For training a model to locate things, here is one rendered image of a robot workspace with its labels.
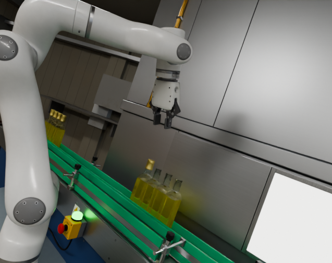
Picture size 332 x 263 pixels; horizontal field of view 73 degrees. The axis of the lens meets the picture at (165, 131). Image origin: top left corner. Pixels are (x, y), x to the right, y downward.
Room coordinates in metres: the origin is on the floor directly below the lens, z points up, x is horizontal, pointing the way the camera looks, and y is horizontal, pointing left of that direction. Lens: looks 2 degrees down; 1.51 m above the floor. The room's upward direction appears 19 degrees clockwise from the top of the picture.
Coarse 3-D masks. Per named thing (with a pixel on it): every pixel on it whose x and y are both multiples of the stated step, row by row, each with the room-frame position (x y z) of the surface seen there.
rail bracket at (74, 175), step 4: (76, 164) 1.08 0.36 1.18; (76, 168) 1.07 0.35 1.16; (80, 168) 1.09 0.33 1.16; (72, 172) 1.08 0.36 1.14; (76, 172) 1.08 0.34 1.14; (72, 176) 1.07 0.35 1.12; (76, 176) 1.08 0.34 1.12; (72, 180) 1.08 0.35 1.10; (72, 184) 1.08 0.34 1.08; (68, 188) 1.07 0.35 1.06; (72, 188) 1.08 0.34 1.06
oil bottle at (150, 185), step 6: (150, 180) 0.97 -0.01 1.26; (144, 186) 0.97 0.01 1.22; (150, 186) 0.96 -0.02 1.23; (156, 186) 0.96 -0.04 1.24; (144, 192) 0.97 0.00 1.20; (150, 192) 0.95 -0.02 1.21; (144, 198) 0.96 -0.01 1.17; (150, 198) 0.95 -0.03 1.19; (138, 204) 0.97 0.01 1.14; (144, 204) 0.95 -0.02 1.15
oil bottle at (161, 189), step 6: (162, 186) 0.93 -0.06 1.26; (168, 186) 0.94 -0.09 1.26; (156, 192) 0.94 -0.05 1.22; (162, 192) 0.92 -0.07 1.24; (156, 198) 0.93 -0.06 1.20; (162, 198) 0.92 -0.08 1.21; (150, 204) 0.94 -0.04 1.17; (156, 204) 0.92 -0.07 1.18; (150, 210) 0.94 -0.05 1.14; (156, 210) 0.92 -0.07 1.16; (156, 216) 0.92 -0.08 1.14
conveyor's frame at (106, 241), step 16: (0, 128) 1.78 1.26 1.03; (0, 144) 1.72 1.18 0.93; (64, 192) 1.10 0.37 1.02; (64, 208) 1.07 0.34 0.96; (80, 208) 1.00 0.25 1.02; (96, 224) 0.92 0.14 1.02; (96, 240) 0.90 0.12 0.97; (112, 240) 0.85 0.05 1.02; (128, 240) 0.83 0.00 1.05; (112, 256) 0.84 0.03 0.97; (128, 256) 0.79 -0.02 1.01; (144, 256) 0.77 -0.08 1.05
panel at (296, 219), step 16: (272, 192) 0.82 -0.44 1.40; (288, 192) 0.79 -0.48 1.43; (304, 192) 0.76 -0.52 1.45; (320, 192) 0.74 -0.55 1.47; (272, 208) 0.81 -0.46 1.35; (288, 208) 0.78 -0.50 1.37; (304, 208) 0.75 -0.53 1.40; (320, 208) 0.73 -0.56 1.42; (256, 224) 0.83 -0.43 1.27; (272, 224) 0.80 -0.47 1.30; (288, 224) 0.77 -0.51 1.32; (304, 224) 0.74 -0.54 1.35; (320, 224) 0.72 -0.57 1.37; (256, 240) 0.82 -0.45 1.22; (272, 240) 0.79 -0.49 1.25; (288, 240) 0.76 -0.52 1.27; (304, 240) 0.74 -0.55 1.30; (320, 240) 0.71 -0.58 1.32; (272, 256) 0.78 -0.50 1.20; (288, 256) 0.75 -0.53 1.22; (304, 256) 0.73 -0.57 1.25; (320, 256) 0.70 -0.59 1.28
